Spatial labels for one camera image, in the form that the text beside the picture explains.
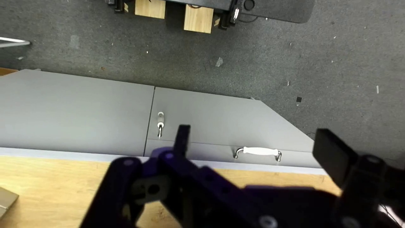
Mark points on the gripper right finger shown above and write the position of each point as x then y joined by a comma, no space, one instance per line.
335,155

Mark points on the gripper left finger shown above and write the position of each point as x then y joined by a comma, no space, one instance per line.
186,183

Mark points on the shallow grey drawer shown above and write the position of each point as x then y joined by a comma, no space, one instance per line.
208,153

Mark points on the grey file cabinet wooden top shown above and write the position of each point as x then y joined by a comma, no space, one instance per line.
79,114

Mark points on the plain grey cabinet door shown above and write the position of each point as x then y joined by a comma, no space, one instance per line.
76,114

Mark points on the black plate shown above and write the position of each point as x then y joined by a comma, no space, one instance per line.
278,9

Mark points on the wooden block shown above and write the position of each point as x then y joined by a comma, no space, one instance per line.
150,8
198,19

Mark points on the cardboard piece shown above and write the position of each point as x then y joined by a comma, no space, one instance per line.
7,201

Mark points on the white bar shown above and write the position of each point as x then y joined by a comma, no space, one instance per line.
12,41

